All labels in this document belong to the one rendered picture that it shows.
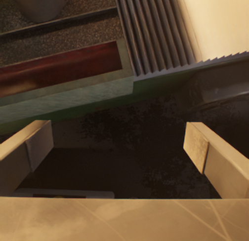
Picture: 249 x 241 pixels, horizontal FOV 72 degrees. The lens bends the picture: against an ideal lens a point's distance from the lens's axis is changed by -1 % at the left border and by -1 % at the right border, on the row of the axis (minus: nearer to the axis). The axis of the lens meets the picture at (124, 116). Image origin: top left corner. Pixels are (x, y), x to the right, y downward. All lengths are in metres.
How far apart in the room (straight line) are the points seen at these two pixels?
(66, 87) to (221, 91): 0.32
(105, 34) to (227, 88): 0.29
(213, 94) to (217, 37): 0.14
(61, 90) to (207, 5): 0.27
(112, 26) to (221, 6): 0.18
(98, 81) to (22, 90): 0.13
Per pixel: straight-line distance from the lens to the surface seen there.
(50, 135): 0.17
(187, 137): 0.16
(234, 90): 0.46
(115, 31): 0.31
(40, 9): 0.33
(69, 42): 0.31
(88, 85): 0.28
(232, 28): 0.36
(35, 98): 0.30
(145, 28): 0.31
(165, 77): 0.40
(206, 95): 0.42
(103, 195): 1.01
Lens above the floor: 1.09
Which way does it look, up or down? 83 degrees down
